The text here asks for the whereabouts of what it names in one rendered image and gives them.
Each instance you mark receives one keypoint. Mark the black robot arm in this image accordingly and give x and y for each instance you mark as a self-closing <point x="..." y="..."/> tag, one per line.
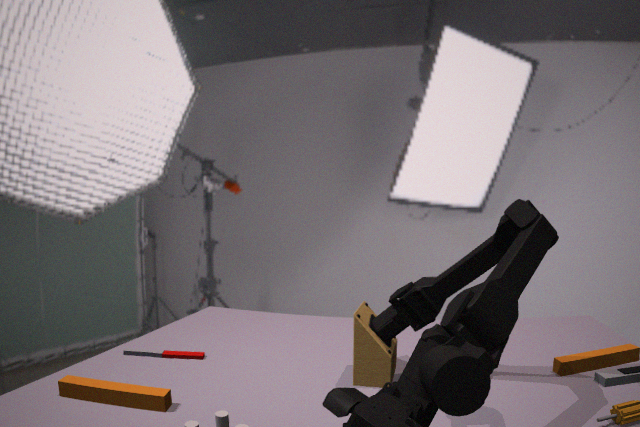
<point x="453" y="362"/>

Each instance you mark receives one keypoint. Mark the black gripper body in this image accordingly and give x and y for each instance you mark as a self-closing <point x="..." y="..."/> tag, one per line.
<point x="342" y="401"/>

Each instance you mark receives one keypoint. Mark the orange rectangular bar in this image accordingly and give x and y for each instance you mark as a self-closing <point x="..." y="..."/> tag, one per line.
<point x="134" y="396"/>
<point x="595" y="359"/>

